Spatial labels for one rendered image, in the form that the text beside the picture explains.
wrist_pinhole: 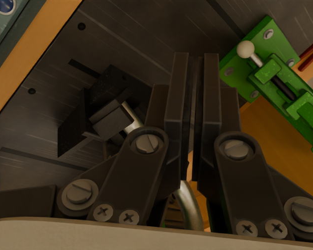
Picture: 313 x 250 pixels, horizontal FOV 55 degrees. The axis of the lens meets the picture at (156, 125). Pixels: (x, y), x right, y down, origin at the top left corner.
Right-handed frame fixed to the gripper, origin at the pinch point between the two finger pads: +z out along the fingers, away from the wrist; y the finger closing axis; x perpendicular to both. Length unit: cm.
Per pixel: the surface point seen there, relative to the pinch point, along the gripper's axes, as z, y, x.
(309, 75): 56, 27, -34
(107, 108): 23.5, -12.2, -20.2
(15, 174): 22, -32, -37
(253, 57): 35.6, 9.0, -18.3
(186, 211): 16.9, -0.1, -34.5
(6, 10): 19.8, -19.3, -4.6
